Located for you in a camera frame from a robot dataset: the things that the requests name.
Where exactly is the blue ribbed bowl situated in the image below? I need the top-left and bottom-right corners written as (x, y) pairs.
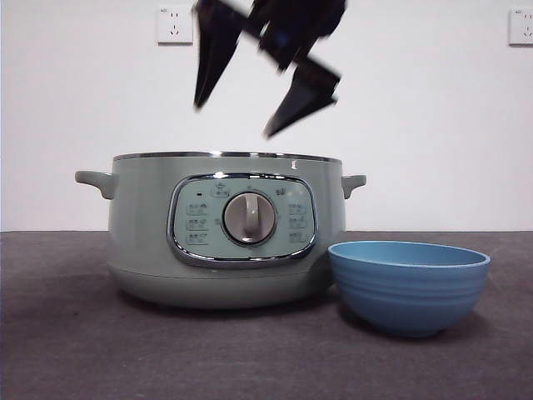
top-left (327, 240), bottom-right (491, 338)

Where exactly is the pale green electric steamer pot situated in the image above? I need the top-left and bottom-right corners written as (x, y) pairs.
top-left (74, 150), bottom-right (367, 310)

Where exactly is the white wall power socket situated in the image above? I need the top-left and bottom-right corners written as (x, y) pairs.
top-left (508, 8), bottom-right (533, 46)
top-left (157, 7), bottom-right (194, 46)

